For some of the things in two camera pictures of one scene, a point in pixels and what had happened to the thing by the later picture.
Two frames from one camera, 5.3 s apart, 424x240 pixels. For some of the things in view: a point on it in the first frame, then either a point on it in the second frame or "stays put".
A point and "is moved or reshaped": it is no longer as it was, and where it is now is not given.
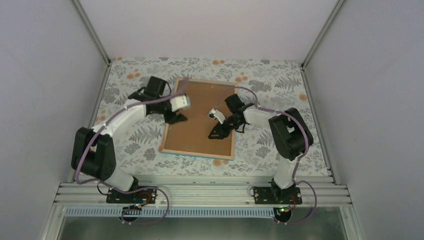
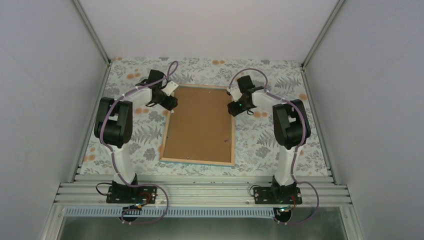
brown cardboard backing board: [192, 135] is moved or reshaped
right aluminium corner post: [323, 33] stays put
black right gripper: [220, 130] → [234, 110]
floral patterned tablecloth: [274, 84] stays put
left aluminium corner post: [92, 31] stays put
